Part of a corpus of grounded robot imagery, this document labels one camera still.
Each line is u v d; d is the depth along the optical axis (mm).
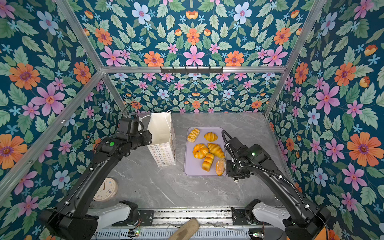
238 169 590
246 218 670
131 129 549
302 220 372
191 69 932
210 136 1012
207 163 859
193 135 1014
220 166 866
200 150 949
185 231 675
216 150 948
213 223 726
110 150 472
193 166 910
